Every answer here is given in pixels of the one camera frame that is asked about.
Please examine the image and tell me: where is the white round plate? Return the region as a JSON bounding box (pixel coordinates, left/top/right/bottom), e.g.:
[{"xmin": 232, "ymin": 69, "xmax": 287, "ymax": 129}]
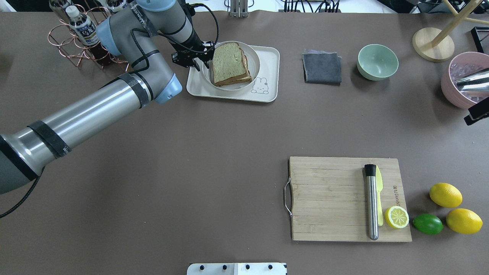
[{"xmin": 201, "ymin": 41, "xmax": 260, "ymax": 91}]

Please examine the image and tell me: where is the half lemon slice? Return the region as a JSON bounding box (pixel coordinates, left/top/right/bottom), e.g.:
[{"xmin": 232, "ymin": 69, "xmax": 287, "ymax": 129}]
[{"xmin": 384, "ymin": 205, "xmax": 409, "ymax": 229}]

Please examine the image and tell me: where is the steel muddler black tip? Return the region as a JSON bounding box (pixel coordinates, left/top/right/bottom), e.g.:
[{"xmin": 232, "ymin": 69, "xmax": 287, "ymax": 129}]
[{"xmin": 364, "ymin": 164, "xmax": 379, "ymax": 241}]

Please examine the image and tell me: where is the green lime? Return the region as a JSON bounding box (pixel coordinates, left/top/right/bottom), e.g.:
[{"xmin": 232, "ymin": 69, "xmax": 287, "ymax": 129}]
[{"xmin": 412, "ymin": 214, "xmax": 444, "ymax": 235}]

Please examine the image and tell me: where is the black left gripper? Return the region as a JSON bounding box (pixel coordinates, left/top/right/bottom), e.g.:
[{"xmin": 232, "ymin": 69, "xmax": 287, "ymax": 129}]
[{"xmin": 171, "ymin": 37, "xmax": 215, "ymax": 72}]

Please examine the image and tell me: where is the steel ice scoop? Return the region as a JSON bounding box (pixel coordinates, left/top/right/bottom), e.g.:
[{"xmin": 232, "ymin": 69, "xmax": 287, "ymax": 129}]
[{"xmin": 455, "ymin": 68, "xmax": 489, "ymax": 92}]

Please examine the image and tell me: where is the green bowl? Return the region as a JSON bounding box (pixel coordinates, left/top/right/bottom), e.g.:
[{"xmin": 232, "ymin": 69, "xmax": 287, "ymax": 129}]
[{"xmin": 356, "ymin": 44, "xmax": 399, "ymax": 81}]

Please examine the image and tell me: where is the yellow lemon lower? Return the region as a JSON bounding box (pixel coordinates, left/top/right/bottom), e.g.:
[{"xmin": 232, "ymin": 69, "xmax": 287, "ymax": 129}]
[{"xmin": 446, "ymin": 208, "xmax": 483, "ymax": 235}]

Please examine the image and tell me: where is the pink bowl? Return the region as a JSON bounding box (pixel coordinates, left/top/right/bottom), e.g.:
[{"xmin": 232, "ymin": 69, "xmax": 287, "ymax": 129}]
[{"xmin": 441, "ymin": 52, "xmax": 489, "ymax": 109}]

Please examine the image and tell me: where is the yellow lemon upper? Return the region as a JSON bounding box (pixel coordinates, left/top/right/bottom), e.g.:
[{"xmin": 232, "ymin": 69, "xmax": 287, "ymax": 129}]
[{"xmin": 429, "ymin": 183, "xmax": 463, "ymax": 208}]

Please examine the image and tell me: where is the cream rabbit tray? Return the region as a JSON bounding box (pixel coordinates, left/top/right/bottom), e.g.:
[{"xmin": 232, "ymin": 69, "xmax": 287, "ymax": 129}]
[{"xmin": 186, "ymin": 45, "xmax": 280, "ymax": 103}]

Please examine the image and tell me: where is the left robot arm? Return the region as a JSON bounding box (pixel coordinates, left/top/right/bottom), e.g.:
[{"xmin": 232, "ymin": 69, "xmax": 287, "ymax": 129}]
[{"xmin": 0, "ymin": 0, "xmax": 214, "ymax": 194}]

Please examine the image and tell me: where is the bamboo cutting board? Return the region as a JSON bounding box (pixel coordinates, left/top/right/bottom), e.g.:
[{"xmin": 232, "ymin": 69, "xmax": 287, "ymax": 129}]
[{"xmin": 287, "ymin": 156, "xmax": 406, "ymax": 242}]

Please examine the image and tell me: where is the yellow lemon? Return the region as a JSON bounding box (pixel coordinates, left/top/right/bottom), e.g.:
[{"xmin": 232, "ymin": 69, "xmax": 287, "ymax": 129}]
[
  {"xmin": 429, "ymin": 183, "xmax": 463, "ymax": 208},
  {"xmin": 446, "ymin": 208, "xmax": 483, "ymax": 235}
]

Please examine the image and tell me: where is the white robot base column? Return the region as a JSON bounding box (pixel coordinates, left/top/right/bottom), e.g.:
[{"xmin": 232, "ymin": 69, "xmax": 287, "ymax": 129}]
[{"xmin": 186, "ymin": 262, "xmax": 288, "ymax": 275}]

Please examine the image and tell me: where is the grey folded cloth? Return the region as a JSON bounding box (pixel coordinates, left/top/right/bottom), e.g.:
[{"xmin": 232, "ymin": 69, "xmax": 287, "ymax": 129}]
[{"xmin": 302, "ymin": 50, "xmax": 342, "ymax": 85}]

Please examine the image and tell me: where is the copper wire bottle rack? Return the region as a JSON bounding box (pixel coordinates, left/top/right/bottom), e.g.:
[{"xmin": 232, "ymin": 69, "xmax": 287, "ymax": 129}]
[{"xmin": 48, "ymin": 0, "xmax": 129, "ymax": 72}]

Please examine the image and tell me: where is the wooden mug tree stand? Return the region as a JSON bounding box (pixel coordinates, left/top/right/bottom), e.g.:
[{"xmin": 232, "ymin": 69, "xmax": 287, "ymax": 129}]
[{"xmin": 412, "ymin": 0, "xmax": 489, "ymax": 62}]

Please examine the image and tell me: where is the tea bottle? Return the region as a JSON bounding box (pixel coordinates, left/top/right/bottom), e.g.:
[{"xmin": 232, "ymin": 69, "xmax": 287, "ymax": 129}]
[
  {"xmin": 106, "ymin": 0, "xmax": 128, "ymax": 15},
  {"xmin": 49, "ymin": 0, "xmax": 73, "ymax": 24},
  {"xmin": 65, "ymin": 5, "xmax": 112, "ymax": 66}
]

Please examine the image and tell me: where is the yellow plastic knife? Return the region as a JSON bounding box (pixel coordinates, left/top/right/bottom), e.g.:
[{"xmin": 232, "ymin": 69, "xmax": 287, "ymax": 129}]
[{"xmin": 376, "ymin": 165, "xmax": 384, "ymax": 226}]

